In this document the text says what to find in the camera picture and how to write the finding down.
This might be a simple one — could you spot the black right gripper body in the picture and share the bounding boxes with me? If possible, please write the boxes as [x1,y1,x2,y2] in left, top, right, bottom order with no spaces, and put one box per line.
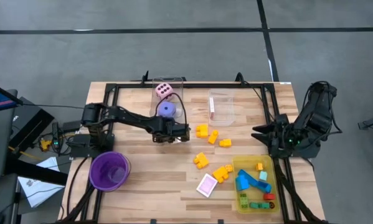
[267,113,291,151]

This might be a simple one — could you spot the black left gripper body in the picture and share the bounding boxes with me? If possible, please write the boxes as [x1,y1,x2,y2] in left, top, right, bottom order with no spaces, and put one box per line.
[151,119,191,144]

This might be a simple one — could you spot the purple foam dice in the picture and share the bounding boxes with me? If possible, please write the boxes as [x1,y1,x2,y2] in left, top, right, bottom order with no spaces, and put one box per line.
[158,101,177,119]

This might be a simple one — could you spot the blue toy brick plate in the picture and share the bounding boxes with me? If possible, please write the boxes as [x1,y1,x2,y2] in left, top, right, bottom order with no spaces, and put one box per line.
[238,169,261,188]

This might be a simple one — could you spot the pink foam dice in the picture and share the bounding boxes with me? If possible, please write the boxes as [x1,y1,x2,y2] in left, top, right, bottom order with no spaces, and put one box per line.
[154,82,174,100]

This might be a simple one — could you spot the blue cloud-shaped toy brick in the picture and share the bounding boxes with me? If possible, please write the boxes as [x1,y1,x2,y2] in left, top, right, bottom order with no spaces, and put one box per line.
[235,175,250,192]

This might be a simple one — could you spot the light green toy brick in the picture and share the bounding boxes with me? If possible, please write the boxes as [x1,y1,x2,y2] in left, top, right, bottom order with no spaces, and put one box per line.
[238,193,249,209]

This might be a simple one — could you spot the tall clear plastic container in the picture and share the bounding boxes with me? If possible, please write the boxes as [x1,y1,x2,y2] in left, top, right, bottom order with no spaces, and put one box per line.
[151,75,184,122]

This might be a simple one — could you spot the shallow clear plastic container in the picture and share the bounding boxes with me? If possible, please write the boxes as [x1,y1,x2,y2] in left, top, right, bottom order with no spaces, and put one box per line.
[207,88,235,127]

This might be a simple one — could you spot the yellow translucent plastic bin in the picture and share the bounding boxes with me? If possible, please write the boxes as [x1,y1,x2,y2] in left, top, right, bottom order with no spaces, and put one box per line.
[232,155,280,215]

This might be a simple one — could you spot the purple plastic bucket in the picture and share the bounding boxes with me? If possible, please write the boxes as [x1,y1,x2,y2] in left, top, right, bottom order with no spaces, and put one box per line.
[88,151,131,193]

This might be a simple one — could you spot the black power strip green light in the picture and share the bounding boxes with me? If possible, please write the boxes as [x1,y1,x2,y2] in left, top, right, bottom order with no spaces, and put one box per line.
[51,121,61,151]

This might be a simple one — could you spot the black computer case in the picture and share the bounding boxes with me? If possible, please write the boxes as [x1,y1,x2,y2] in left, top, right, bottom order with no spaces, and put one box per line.
[11,96,55,147]

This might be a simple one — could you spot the black metal beam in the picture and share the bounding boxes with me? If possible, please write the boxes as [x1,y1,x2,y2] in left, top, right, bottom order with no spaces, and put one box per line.
[4,157,69,187]

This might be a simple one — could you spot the white paper sheets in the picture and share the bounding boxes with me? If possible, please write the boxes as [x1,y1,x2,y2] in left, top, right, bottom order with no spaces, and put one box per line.
[17,156,65,208]

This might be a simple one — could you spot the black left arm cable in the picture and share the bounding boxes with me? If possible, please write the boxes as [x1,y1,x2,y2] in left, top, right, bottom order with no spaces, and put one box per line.
[154,91,187,125]

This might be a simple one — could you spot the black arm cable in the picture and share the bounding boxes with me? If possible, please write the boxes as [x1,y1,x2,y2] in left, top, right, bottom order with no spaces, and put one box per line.
[301,81,343,135]
[154,91,187,125]

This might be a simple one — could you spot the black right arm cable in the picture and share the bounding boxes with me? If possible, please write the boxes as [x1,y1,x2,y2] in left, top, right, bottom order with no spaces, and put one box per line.
[301,81,343,135]

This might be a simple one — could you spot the thin black cable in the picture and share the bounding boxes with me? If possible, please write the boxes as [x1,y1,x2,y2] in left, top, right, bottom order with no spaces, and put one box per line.
[17,103,86,110]

